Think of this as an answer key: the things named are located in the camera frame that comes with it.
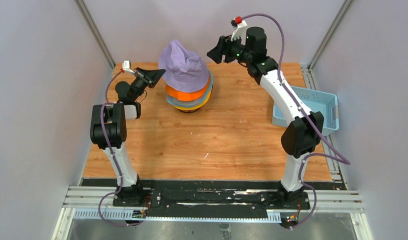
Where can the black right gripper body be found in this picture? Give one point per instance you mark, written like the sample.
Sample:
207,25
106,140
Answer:
234,50

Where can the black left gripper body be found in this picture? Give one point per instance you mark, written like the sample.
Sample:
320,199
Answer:
142,81

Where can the light blue bucket hat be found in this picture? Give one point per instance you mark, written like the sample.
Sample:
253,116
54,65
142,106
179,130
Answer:
210,76

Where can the lavender hat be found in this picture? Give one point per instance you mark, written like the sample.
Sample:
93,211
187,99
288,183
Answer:
185,71

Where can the orange hat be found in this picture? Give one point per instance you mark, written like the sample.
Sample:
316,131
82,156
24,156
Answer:
184,96

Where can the yellow bucket hat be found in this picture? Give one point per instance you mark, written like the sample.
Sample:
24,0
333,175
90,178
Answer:
195,107

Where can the grey hat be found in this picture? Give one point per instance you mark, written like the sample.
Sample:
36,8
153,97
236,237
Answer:
191,103

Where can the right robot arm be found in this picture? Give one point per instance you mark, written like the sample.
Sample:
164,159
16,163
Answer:
304,126

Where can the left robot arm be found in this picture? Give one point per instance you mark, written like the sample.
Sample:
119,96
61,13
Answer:
108,131

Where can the light blue plastic basket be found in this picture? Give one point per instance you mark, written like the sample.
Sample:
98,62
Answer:
323,102

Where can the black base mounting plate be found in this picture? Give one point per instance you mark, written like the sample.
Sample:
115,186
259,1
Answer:
208,199

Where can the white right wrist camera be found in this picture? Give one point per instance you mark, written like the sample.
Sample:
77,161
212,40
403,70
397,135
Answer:
240,26

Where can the aluminium frame rail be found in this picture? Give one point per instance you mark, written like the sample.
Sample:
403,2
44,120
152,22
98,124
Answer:
86,203

